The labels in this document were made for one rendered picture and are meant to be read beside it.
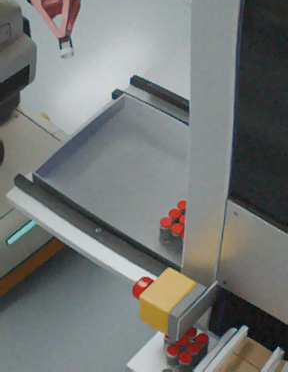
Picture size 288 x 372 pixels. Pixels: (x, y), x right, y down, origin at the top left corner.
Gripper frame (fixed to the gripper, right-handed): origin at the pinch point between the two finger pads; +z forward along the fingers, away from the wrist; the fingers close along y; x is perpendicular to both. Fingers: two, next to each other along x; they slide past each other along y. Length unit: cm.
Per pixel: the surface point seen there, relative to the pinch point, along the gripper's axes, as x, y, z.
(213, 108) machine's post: 21.5, 21.0, 25.8
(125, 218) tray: -0.9, -26.8, 25.0
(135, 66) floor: -16, -173, -61
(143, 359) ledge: 0, -13, 52
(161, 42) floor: -6, -183, -72
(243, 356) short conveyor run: 16, -11, 55
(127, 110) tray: 1.0, -39.7, 2.2
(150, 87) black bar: 5.9, -41.7, -2.0
